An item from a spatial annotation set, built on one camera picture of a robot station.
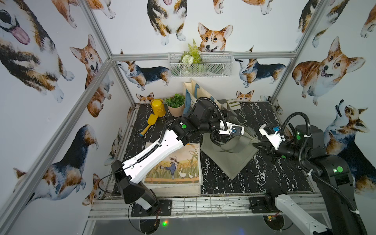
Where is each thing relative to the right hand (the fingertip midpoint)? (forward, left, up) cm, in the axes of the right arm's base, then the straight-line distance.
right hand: (256, 141), depth 60 cm
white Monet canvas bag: (-11, +39, -32) cm, 51 cm away
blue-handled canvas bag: (+51, +28, -17) cm, 61 cm away
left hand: (+8, +7, +4) cm, 11 cm away
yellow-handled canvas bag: (0, +33, -30) cm, 44 cm away
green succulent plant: (+43, +40, -19) cm, 62 cm away
